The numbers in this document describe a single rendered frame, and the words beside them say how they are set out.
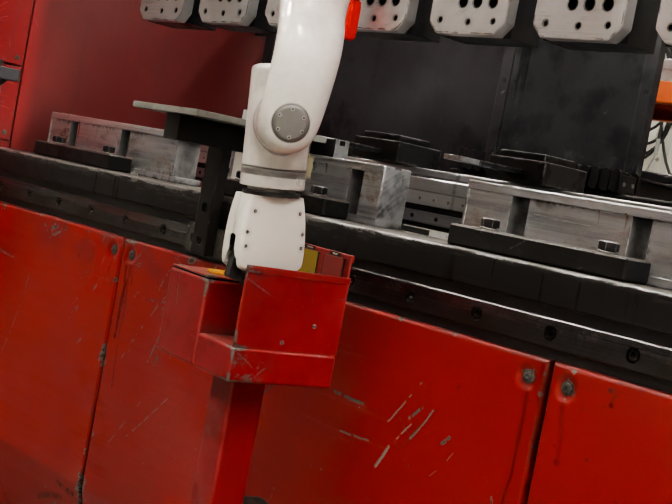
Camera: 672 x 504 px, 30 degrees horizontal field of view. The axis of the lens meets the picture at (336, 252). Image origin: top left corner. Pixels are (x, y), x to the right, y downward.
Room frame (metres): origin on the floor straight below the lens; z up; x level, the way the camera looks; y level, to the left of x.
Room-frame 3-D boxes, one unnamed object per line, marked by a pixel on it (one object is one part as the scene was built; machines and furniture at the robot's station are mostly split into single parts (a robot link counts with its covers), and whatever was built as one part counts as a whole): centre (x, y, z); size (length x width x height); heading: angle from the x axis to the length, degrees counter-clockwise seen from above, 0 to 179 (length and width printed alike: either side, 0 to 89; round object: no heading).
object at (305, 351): (1.68, 0.10, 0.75); 0.20 x 0.16 x 0.18; 35
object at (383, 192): (2.10, 0.06, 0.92); 0.39 x 0.06 x 0.10; 42
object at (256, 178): (1.62, 0.10, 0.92); 0.09 x 0.08 x 0.03; 125
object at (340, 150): (2.13, 0.09, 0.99); 0.20 x 0.03 x 0.03; 42
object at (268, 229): (1.62, 0.09, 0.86); 0.10 x 0.07 x 0.11; 125
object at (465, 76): (2.66, -0.12, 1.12); 1.13 x 0.02 x 0.44; 42
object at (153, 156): (2.54, 0.47, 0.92); 0.50 x 0.06 x 0.10; 42
